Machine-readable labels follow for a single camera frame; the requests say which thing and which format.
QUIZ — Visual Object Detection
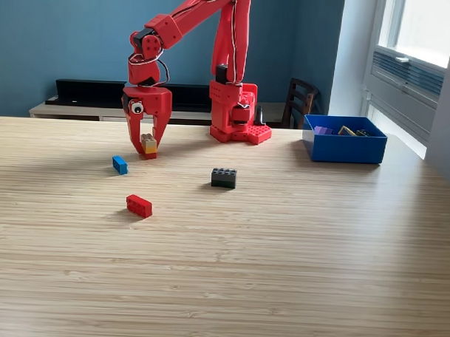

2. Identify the red white servo cable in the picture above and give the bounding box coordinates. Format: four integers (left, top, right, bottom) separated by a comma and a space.
153, 58, 172, 88

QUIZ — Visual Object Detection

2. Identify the white window frame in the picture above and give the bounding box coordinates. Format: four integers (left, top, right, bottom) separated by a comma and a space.
375, 0, 450, 69

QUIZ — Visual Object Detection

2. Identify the beige yellow red brick stack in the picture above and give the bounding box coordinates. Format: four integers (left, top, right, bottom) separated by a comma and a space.
139, 132, 160, 161

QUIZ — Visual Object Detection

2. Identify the dark grey brick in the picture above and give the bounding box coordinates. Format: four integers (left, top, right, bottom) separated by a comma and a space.
211, 166, 238, 190

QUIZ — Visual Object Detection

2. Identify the grey window vent grille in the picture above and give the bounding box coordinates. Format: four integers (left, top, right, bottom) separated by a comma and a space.
370, 50, 446, 106

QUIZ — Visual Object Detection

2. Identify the blue plastic bin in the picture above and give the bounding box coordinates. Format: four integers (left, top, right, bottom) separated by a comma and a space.
301, 114, 389, 166

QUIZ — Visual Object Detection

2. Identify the black table clamp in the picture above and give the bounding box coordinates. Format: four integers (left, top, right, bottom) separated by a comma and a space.
253, 104, 267, 126

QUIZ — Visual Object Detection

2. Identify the dark wooden chair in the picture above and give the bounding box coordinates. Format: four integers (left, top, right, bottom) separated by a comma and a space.
279, 77, 321, 130

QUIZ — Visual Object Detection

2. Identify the small blue brick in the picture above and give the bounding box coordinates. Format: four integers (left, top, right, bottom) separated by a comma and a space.
111, 155, 129, 175

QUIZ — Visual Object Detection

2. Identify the pale wooden sideboard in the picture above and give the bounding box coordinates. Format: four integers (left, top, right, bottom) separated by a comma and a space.
29, 93, 287, 129

